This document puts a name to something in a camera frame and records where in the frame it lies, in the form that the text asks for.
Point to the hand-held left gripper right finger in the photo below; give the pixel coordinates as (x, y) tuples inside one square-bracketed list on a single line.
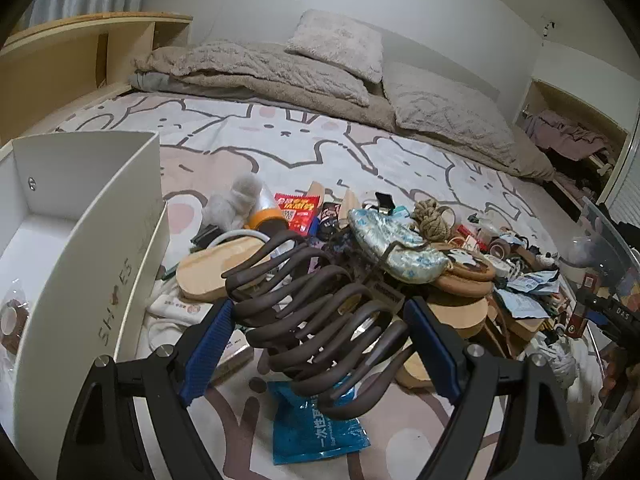
[(435, 350)]

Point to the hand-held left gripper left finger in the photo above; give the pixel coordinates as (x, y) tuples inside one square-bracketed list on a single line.
[(210, 355)]

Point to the brown hair claw clip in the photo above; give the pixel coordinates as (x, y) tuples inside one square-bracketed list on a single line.
[(277, 246)]

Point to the white storage box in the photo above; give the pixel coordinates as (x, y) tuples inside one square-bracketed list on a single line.
[(100, 240)]

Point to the round wooden disc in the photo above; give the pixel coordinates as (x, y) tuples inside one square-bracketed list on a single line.
[(455, 317), (415, 372)]

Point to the white tissue packet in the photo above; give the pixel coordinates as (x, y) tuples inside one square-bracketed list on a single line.
[(175, 305)]

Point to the round cork coaster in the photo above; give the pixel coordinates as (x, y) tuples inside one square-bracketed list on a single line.
[(465, 285)]

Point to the clear plastic bin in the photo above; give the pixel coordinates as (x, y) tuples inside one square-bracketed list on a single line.
[(600, 240)]

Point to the oval wooden board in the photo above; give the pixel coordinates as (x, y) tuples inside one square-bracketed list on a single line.
[(210, 272)]

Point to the pale blue white packet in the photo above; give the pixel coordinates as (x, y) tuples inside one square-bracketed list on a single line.
[(527, 292)]

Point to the floral fabric pouch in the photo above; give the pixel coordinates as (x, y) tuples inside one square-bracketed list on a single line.
[(390, 240)]

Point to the small brown tape roll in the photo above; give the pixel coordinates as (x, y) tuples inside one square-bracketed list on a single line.
[(500, 246)]

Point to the blue plastic packet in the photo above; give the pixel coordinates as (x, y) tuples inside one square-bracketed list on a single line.
[(305, 435)]

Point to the white plastic hoop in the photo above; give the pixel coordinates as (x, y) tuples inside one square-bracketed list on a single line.
[(235, 233)]

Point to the dark patterned fabric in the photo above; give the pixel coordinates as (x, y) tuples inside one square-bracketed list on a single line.
[(335, 250)]

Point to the clear tape roll orange core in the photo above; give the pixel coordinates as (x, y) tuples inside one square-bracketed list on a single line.
[(265, 217)]

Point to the grey fluffy plush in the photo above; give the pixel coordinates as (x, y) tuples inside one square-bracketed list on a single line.
[(230, 205)]

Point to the black binder clip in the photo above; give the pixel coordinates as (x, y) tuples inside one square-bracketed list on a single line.
[(384, 200)]

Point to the red snack packet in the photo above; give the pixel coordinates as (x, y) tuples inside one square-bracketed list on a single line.
[(300, 215)]

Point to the dark printed card packet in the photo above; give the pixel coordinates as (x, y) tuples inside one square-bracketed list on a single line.
[(330, 215)]

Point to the wooden wedge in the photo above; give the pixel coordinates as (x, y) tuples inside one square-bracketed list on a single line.
[(350, 200), (316, 192)]

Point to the pile of clothes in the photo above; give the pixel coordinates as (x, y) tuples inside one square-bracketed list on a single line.
[(560, 130)]

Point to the brown tape roll in wrapper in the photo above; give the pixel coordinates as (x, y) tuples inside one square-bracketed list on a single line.
[(12, 332)]

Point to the cartoon animal printed bed sheet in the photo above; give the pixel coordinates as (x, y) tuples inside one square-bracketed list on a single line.
[(300, 140)]

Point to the beige quilted pillow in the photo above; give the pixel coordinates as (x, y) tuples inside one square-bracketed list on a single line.
[(440, 110)]

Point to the beige folded comforter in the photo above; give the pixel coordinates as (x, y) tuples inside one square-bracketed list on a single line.
[(225, 67)]

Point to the cream fluffy pillow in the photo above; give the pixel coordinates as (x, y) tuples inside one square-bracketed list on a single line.
[(335, 42)]

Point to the wooden bedside shelf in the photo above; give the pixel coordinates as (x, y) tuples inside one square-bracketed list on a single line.
[(60, 60)]

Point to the white wall cabinet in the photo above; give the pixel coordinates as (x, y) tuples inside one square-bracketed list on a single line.
[(575, 60)]

